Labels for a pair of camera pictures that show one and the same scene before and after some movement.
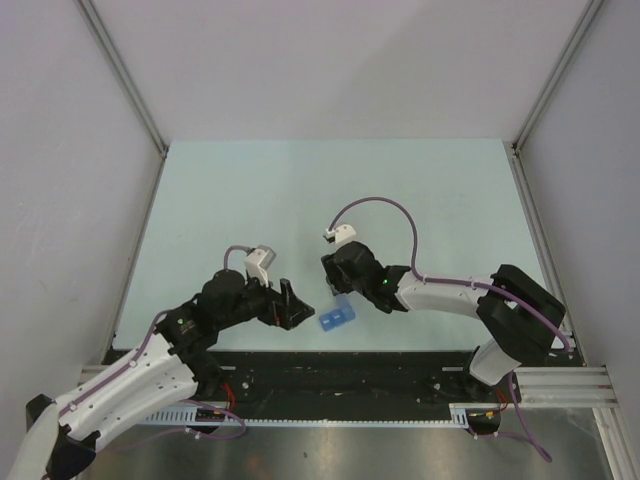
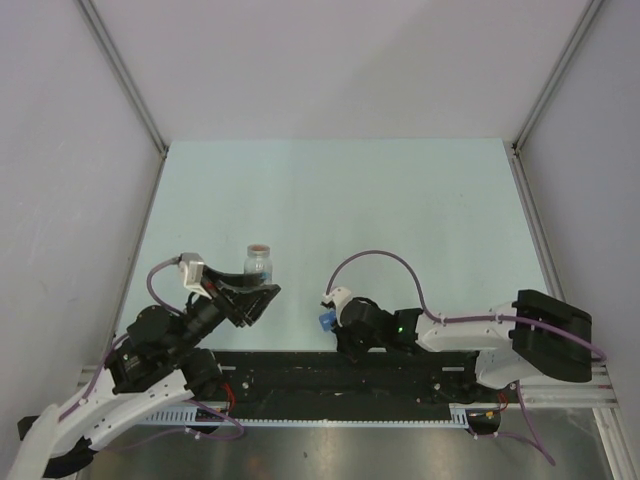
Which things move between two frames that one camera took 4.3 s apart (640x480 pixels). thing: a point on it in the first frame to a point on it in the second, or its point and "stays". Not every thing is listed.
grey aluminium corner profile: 592,9 stays
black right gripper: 334,277 to 345,346
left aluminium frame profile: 116,59 stays
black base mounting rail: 330,384 stays
